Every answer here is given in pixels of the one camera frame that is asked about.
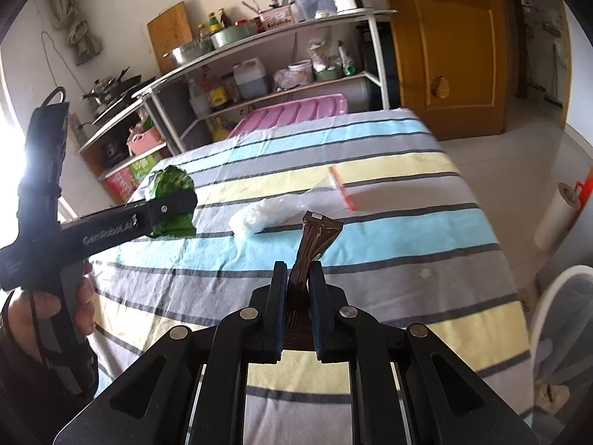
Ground black wok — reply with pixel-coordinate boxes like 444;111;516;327
93;67;144;103

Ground clear plastic zip bag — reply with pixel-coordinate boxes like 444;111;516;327
229;197;302;237

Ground low white shelf rack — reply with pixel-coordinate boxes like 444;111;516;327
76;97;170;181

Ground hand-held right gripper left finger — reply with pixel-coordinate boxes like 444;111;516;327
51;261;290;445

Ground yellow oil bottle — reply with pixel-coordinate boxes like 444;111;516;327
211;116;237;142

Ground white plastic bottle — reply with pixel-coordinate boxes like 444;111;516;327
186;78;211;119

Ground white paper roll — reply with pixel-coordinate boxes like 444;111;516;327
533;182;585;251

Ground green basin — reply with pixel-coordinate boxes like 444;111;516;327
209;22;258;49

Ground power strip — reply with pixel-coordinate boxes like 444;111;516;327
67;112;89;142

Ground green snack packet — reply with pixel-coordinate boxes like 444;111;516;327
143;164;198;238

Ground clear plastic food bag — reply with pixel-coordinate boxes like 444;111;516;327
272;69;299;92

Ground wooden door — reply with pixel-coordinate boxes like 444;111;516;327
375;0;515;142

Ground dark jar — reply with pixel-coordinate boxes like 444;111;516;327
221;74;241;103

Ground brown snack wrapper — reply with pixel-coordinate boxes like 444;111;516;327
282;211;344;350

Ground clear storage container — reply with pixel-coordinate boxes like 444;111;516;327
292;0;335;22

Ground tall white shelf rack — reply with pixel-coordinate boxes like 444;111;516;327
134;8;399;156

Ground pink storage basket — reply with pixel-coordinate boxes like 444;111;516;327
127;127;163;156

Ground striped bedsheet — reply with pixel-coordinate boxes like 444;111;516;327
86;108;536;445

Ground black rice cooker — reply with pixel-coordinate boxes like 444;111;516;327
99;136;130;161

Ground person's left hand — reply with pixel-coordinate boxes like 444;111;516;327
2;260;97;355

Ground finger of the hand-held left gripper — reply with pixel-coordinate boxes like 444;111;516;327
136;189;199;238

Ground white jug with dark liquid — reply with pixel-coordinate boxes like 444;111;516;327
232;58;270;99

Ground white round tub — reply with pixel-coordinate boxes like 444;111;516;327
287;60;313;85

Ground pink utensil basket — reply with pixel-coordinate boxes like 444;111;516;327
258;4;297;32

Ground pink plastic tray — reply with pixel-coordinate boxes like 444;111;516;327
229;94;348;139

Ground green box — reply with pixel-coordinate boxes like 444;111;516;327
130;153;160;181

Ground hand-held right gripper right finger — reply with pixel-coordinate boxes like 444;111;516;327
308;261;544;445

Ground steel pot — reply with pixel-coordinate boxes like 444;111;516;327
83;76;126;112

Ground white trash bin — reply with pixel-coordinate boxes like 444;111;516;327
528;264;593;427

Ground red box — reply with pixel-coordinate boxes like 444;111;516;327
104;167;140;202

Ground yellow label bottle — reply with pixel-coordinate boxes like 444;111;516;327
206;76;230;112

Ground green white bottle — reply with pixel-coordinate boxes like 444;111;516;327
337;41;357;77

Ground steel basin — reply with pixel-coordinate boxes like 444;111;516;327
164;39;215;68

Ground hanging cloth bag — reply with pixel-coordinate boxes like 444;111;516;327
49;0;105;66

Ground crumpled food bags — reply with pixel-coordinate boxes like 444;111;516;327
308;37;344;72

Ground wooden cutting board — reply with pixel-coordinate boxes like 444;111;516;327
147;1;194;74

